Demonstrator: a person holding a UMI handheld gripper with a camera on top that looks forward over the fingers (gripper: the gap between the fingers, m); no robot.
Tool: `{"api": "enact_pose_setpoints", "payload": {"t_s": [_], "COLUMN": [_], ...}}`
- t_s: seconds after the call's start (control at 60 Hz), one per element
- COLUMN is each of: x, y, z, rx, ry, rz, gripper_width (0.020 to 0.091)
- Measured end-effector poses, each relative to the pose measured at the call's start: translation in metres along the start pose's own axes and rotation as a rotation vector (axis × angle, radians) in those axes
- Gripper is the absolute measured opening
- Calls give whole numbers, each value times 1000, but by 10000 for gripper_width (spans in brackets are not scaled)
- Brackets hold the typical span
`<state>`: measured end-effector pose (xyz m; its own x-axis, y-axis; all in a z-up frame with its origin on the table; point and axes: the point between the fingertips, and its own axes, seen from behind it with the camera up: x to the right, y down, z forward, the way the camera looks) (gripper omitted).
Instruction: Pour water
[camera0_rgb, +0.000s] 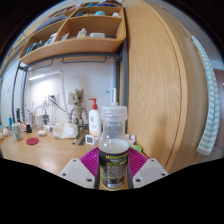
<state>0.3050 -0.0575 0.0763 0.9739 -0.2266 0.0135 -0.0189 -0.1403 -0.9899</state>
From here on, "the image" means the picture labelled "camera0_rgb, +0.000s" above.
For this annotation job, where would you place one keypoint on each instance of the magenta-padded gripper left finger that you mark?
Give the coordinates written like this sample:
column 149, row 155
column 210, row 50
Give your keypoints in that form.
column 75, row 171

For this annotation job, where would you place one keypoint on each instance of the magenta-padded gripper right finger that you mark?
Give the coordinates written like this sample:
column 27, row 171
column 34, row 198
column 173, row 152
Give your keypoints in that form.
column 150, row 171

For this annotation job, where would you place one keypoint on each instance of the clear bottle with dark label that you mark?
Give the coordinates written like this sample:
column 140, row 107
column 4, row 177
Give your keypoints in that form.
column 113, row 166

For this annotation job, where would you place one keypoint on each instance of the small green packet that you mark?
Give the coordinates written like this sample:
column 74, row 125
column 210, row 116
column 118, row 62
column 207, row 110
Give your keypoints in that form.
column 136, row 148

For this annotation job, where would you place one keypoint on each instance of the grey ruler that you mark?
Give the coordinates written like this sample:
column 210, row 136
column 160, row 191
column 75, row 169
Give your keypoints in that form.
column 82, row 139

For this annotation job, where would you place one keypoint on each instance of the small white thermometer clock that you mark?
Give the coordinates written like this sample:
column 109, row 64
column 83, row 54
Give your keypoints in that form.
column 90, row 139

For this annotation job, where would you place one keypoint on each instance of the white tissue pack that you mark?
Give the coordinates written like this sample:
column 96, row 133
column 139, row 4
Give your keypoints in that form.
column 65, row 130

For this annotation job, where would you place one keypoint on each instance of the small white oval case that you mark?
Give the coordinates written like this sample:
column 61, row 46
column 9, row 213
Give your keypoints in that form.
column 42, row 132

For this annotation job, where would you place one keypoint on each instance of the flat round red coaster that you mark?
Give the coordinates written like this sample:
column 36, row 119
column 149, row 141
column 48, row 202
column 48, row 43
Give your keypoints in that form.
column 32, row 141

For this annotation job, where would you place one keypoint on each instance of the white pump bottle red top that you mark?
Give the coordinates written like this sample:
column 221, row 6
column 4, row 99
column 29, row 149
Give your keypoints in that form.
column 93, row 121

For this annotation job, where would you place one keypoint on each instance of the small black jar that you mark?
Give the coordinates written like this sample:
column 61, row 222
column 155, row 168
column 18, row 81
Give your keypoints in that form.
column 28, row 128

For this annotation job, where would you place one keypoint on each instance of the wooden tree figurine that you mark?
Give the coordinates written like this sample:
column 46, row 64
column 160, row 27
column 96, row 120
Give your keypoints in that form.
column 78, row 108

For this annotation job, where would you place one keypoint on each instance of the black electric shaver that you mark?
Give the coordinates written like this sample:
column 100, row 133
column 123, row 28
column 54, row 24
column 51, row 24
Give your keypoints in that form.
column 18, row 115

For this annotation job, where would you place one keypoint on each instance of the clear blue spray bottle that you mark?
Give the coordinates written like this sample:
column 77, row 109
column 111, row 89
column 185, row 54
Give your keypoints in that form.
column 113, row 98

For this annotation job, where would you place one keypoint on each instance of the green-white striped towel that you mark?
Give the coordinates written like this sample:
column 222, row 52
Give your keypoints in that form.
column 210, row 110

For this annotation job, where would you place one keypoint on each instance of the wooden wardrobe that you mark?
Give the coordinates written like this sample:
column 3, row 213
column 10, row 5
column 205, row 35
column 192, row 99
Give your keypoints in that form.
column 153, row 83

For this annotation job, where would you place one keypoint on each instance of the wooden shelf unit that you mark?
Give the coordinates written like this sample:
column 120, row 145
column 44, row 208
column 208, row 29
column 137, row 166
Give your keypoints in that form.
column 76, row 45

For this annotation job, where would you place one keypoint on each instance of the white wall junction box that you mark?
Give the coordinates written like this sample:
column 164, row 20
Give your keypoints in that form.
column 71, row 98

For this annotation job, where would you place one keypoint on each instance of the white wall socket black plug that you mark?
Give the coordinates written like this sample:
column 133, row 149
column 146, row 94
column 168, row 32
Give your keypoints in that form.
column 53, row 98

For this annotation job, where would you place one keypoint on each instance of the grey metal frame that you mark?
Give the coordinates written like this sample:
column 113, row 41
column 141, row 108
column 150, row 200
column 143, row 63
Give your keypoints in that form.
column 124, row 76

